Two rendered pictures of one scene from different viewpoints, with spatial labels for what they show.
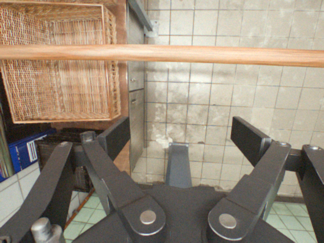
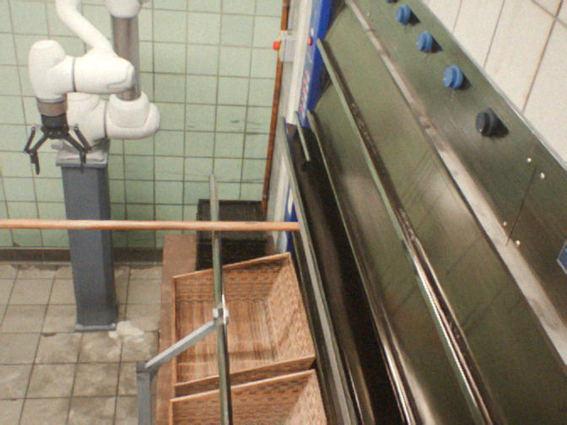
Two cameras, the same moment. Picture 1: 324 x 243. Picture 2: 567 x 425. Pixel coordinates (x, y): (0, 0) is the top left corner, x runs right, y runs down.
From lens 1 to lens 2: 206 cm
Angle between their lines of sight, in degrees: 39
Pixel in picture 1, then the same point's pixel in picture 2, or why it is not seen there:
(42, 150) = (258, 234)
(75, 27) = not seen: hidden behind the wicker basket
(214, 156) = (22, 314)
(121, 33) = (164, 394)
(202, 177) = (50, 280)
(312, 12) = not seen: outside the picture
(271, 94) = not seen: outside the picture
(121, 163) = (175, 250)
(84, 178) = (204, 212)
